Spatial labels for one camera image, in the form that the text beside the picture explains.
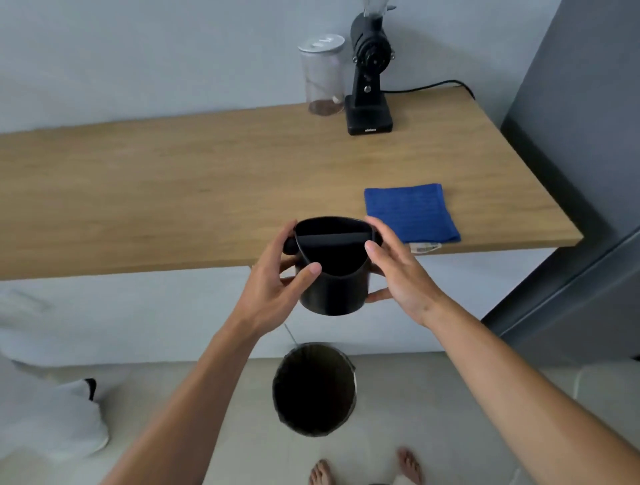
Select black waste bin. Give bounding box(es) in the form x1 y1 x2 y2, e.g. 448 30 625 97
272 343 358 438

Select coffee beans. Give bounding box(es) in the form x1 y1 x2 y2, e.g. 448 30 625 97
308 98 345 117

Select clear glass jar with lid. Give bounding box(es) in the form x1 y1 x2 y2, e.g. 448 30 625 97
298 33 347 117

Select black coffee grinder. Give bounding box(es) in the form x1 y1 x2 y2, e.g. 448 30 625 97
344 0 397 136

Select white fabric bundle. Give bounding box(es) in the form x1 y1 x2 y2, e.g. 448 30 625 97
0 290 110 461

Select black power cable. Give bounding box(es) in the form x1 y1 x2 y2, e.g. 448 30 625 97
382 79 475 100

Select black knock box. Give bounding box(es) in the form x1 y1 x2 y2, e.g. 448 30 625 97
284 216 385 317

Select person's right forearm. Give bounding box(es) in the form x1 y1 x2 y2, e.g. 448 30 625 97
424 299 640 485

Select person's left forearm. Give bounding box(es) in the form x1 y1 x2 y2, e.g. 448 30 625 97
100 312 267 485

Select person's foot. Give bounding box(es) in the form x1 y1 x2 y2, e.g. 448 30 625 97
308 460 335 485
397 448 424 485

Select blue folded cloth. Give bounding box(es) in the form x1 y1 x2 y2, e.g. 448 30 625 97
364 183 462 245

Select grey refrigerator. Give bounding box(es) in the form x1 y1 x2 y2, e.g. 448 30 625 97
481 0 640 369

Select person's right hand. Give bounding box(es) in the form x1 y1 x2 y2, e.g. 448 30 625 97
364 216 454 329

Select person's left foot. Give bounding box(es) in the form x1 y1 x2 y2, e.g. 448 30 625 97
308 460 335 485

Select person's right foot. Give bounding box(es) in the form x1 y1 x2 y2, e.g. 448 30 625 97
397 448 424 485

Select person's left hand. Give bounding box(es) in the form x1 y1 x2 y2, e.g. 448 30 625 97
234 220 323 340

